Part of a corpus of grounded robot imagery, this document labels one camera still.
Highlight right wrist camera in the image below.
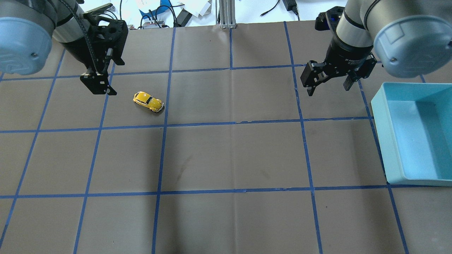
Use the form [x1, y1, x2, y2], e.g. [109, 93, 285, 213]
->
[315, 6, 345, 31]

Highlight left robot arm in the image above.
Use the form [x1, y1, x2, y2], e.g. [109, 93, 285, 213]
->
[0, 0, 129, 96]

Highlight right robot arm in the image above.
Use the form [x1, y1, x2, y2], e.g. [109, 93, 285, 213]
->
[300, 0, 452, 96]

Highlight yellow beetle toy car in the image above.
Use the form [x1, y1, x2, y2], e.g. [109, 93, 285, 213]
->
[133, 91, 164, 113]

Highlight black power adapter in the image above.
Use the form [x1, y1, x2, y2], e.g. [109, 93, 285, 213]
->
[282, 0, 298, 13]

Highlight black cable bundle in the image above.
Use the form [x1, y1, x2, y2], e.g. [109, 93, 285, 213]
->
[117, 0, 184, 30]

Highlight light blue plastic bin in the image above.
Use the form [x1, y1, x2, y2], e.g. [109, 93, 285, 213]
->
[371, 82, 452, 187]

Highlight aluminium frame post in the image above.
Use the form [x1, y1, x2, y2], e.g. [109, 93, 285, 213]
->
[216, 0, 236, 29]

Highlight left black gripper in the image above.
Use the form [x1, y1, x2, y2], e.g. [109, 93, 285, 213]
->
[62, 12, 129, 96]

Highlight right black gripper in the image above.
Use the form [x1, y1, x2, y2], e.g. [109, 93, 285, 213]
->
[300, 35, 377, 96]

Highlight brown paper table cover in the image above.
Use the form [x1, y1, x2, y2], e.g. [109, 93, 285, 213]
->
[0, 21, 451, 254]

